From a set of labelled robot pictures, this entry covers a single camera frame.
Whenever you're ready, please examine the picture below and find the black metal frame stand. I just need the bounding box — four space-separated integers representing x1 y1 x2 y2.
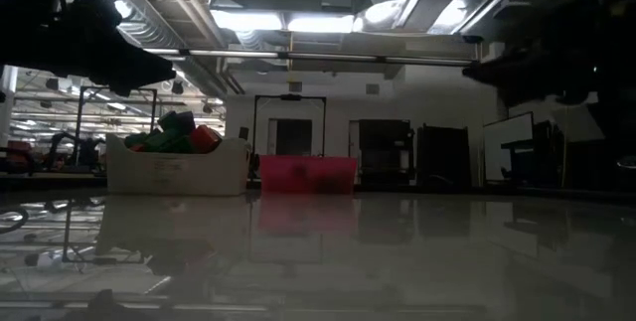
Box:
251 93 328 159
74 85 159 146

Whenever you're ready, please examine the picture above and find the tall black cabinet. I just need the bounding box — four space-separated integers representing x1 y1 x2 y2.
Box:
415 124 472 188

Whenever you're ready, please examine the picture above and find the black shelf cabinet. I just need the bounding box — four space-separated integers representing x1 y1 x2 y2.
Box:
357 118 415 186

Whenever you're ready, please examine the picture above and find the pink plastic bin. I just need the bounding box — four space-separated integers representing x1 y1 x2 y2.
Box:
258 155 359 196

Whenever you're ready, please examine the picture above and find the long ceiling pipe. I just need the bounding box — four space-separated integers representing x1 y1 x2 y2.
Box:
143 48 479 68

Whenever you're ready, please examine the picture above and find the dark doorway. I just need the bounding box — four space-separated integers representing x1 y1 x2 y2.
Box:
274 118 314 157

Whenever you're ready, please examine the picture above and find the green long block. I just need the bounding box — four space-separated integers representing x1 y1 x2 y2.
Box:
123 131 150 149
143 129 196 155

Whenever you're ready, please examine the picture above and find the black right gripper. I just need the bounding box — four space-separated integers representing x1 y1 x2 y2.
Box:
461 0 605 108

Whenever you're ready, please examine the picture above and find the white board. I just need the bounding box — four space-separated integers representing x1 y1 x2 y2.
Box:
482 110 536 182

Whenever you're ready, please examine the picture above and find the orange long block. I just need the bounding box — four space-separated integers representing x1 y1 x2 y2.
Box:
189 123 224 155

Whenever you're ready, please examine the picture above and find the silver ceiling duct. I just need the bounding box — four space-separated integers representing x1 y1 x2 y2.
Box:
74 0 239 98

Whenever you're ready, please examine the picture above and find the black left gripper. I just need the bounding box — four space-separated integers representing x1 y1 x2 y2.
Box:
0 0 178 98

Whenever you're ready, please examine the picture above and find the white plastic bin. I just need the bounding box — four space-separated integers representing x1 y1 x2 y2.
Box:
104 132 252 197

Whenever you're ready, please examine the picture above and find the black table frame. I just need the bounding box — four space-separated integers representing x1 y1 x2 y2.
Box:
0 171 108 196

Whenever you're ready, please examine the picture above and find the bright ceiling light panel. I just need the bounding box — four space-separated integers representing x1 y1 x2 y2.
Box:
210 9 357 35

